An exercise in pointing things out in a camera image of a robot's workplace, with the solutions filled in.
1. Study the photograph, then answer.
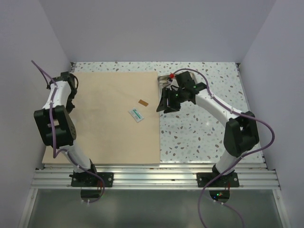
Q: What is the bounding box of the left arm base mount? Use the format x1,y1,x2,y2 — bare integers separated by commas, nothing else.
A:
69,172,114,187

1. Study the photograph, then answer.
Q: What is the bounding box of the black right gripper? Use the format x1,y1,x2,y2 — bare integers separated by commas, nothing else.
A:
157,87,186,114

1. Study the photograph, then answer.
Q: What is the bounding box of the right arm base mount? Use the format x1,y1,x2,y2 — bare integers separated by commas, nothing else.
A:
196,166,240,188

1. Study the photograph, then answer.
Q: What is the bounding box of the stainless steel tray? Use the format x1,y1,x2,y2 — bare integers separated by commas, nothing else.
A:
157,72,198,90

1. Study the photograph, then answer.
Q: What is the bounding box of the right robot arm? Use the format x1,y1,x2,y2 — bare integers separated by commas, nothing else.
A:
156,70,259,187

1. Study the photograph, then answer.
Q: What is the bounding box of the green white sachet packet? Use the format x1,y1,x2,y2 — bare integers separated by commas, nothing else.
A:
128,108,144,123

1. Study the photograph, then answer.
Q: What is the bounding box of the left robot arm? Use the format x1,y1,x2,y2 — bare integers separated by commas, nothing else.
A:
34,72,99,187

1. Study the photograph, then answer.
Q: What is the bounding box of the brown adhesive bandage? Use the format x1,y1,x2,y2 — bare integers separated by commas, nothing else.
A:
138,99,149,107

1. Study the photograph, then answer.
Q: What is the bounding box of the beige wooden board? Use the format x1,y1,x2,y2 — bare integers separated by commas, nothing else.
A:
41,70,161,167

